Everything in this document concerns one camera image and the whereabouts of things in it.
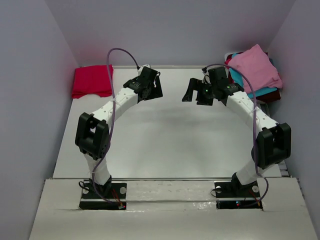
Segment magenta t shirt in pile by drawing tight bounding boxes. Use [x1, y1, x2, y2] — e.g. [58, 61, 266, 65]
[224, 52, 242, 65]

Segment dark maroon t shirt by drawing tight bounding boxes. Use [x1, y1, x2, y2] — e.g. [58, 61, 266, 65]
[256, 90, 281, 104]

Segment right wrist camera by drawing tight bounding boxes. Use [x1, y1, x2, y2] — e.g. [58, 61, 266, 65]
[201, 67, 211, 84]

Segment pink t shirt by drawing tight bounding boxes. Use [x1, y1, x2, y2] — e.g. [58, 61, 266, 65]
[228, 44, 283, 94]

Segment folded red t shirt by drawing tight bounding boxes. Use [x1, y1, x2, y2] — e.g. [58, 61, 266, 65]
[71, 65, 112, 99]

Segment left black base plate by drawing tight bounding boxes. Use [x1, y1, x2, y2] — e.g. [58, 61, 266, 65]
[78, 180, 127, 211]

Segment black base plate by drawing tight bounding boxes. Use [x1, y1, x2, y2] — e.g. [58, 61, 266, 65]
[78, 180, 127, 211]
[210, 181, 263, 210]

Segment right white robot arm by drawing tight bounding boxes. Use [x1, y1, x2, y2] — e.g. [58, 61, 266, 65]
[182, 64, 292, 198]

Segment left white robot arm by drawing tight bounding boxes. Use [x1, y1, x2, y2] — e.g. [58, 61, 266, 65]
[75, 65, 163, 199]

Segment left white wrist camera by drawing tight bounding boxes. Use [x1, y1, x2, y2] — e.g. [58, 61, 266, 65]
[137, 64, 151, 75]

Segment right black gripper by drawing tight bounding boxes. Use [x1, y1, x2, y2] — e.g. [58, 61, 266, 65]
[181, 77, 217, 106]

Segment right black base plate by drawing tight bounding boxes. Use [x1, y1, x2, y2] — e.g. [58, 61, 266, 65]
[210, 181, 263, 210]

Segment teal t shirt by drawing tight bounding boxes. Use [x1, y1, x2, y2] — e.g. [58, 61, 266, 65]
[228, 69, 278, 97]

